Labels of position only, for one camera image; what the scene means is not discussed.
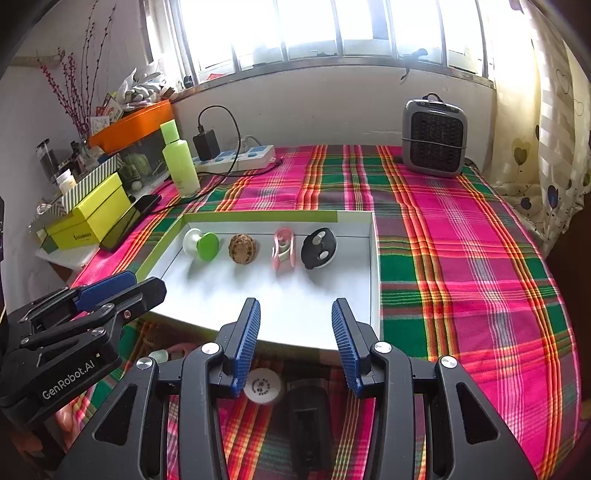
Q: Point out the dark green box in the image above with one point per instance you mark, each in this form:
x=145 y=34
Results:
x=47 y=240

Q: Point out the small white jar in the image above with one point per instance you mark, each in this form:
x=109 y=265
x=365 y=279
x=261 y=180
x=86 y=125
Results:
x=65 y=181

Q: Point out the white side shelf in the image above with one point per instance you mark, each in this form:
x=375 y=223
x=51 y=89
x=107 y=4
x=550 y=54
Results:
x=69 y=258

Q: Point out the light green bottle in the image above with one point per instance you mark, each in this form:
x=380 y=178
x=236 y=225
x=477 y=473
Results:
x=181 y=166

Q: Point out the brown walnut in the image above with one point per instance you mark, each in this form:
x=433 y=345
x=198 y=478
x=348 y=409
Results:
x=244 y=249

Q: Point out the black smartphone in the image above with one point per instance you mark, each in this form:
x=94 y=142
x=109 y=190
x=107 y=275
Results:
x=124 y=224

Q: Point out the yellow-green box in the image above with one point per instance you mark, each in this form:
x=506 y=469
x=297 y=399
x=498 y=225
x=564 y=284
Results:
x=92 y=212

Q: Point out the white round cap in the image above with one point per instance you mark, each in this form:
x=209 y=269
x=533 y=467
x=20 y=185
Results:
x=262 y=386

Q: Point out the black rectangular device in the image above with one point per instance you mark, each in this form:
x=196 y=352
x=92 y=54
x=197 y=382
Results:
x=309 y=429

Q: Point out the black charger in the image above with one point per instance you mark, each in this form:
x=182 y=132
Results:
x=206 y=145

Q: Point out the cream heart print curtain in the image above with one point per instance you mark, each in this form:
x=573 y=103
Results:
x=545 y=138

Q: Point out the person's left hand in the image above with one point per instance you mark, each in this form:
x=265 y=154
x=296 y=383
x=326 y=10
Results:
x=68 y=417

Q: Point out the dark glass jar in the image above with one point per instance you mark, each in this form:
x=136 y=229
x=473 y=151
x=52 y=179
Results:
x=48 y=161

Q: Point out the pink and mint plastic clip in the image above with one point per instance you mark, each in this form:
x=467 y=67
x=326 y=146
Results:
x=159 y=356
x=285 y=253

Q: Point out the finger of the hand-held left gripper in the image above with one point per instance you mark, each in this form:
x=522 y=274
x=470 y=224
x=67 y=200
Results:
x=108 y=288
x=143 y=293

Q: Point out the window with metal bars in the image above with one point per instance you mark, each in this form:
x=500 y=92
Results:
x=323 y=23

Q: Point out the dried flower branches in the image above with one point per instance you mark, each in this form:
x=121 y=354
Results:
x=74 y=110

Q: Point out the colourful cards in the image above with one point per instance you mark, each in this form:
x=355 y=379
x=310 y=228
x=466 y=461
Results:
x=107 y=110

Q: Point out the white plug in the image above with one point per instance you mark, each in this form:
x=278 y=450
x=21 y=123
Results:
x=250 y=141

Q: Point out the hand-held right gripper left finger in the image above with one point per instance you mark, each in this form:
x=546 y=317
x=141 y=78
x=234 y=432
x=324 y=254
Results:
x=247 y=341

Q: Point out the white patterned plastic bag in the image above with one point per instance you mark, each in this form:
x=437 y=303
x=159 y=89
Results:
x=138 y=87

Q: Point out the white power strip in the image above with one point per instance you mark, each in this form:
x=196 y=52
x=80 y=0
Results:
x=256 y=154

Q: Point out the grey striped box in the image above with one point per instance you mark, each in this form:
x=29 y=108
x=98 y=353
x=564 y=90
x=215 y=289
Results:
x=87 y=184

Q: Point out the black oval magnet disc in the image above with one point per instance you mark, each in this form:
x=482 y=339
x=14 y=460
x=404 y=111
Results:
x=308 y=249

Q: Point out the clear bin with orange lid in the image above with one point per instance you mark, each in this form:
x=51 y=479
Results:
x=134 y=124

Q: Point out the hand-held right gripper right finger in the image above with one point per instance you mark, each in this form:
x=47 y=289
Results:
x=346 y=346

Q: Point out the green and white cardboard box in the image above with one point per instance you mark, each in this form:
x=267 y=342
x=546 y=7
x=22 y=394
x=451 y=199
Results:
x=277 y=295

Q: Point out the grey space heater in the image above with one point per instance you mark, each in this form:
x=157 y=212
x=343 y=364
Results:
x=434 y=138

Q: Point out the white and green spool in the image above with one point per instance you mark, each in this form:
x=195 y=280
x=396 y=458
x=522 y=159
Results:
x=207 y=247

